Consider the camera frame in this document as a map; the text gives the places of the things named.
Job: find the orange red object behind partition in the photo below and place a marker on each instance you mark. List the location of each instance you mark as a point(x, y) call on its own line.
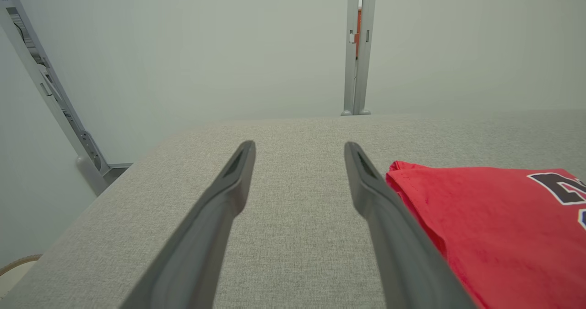
point(358, 34)

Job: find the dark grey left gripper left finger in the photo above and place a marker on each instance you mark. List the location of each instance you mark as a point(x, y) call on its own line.
point(192, 263)

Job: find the grey slotted partition post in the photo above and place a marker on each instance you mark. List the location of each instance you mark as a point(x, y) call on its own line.
point(43, 78)

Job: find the grey partition base rail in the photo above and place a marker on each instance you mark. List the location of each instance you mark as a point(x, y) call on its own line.
point(120, 166)

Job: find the grey double partition post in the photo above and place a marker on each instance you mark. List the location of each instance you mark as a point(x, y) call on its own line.
point(350, 84)

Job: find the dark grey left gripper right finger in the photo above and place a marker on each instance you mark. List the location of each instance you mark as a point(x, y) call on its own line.
point(407, 263)

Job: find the red jersey with black print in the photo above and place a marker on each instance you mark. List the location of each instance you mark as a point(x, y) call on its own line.
point(503, 245)

